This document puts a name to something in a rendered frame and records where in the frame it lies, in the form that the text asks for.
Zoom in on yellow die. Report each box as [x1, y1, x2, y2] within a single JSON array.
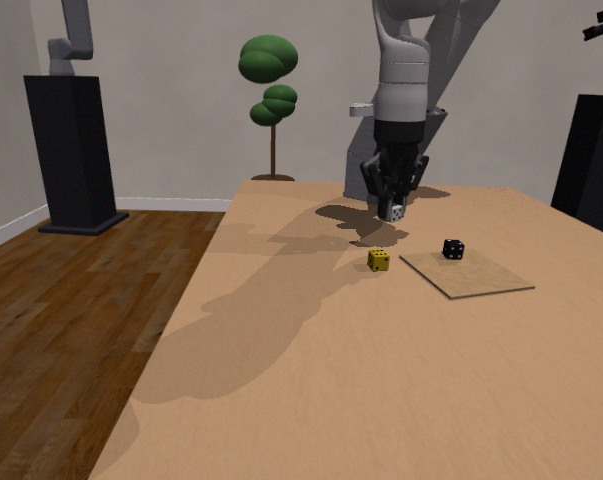
[[368, 249, 390, 271]]

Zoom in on white die with black pips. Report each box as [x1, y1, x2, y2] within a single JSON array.
[[389, 203, 402, 223]]

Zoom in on translucent tan mat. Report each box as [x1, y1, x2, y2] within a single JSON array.
[[399, 248, 536, 300]]

